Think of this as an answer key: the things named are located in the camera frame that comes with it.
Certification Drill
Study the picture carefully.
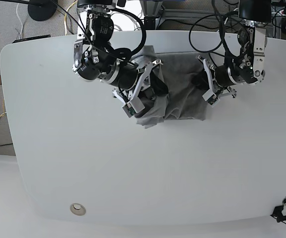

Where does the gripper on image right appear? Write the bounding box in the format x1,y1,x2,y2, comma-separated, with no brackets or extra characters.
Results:
192,65,231,91

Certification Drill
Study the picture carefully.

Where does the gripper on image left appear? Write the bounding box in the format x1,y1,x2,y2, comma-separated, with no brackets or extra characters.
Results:
113,60,168,99

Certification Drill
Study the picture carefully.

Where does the grey T-shirt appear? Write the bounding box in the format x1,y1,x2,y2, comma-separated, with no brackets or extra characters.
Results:
133,46,207,128

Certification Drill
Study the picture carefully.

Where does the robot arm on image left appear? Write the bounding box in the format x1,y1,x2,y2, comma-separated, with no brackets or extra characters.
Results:
72,0,168,102

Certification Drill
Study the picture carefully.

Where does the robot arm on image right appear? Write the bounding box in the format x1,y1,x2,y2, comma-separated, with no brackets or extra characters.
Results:
192,0,272,92

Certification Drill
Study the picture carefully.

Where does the round black stand base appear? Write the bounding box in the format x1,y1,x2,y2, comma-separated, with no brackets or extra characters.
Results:
28,0,58,21

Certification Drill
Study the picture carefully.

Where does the flat black device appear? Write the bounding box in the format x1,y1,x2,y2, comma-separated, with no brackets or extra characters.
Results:
12,34,51,44

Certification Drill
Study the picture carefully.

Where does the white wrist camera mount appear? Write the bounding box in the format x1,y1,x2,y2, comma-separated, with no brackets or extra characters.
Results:
197,55,237,108
112,59,162,118

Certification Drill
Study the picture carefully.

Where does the aluminium frame rail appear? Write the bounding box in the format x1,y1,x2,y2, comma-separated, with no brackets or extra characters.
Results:
139,0,240,20

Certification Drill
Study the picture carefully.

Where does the yellow cable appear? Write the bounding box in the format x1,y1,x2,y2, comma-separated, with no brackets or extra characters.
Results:
64,0,80,36

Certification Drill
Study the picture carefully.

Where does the left table cable grommet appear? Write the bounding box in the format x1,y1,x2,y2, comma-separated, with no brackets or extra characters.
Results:
70,203,86,216

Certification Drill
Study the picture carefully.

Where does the black clamp with cable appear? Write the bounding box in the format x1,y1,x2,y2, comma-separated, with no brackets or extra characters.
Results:
271,205,286,224

